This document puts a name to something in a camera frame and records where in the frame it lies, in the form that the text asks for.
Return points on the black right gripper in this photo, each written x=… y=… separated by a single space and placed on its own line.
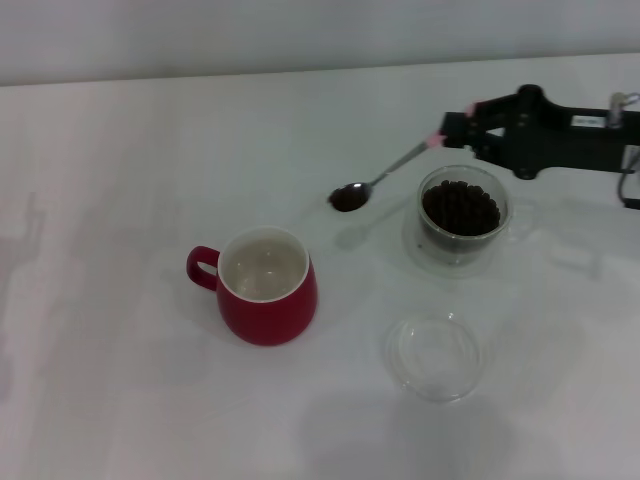
x=565 y=142

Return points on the small coffee bean scoop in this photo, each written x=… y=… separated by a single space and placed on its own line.
x=347 y=201

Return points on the red ceramic mug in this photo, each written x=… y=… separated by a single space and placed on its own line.
x=270 y=320

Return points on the coffee bean pile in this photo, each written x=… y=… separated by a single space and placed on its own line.
x=460 y=207

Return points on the clear glass saucer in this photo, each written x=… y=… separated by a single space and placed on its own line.
x=480 y=265

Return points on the clear glass dish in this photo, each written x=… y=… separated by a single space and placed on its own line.
x=435 y=365

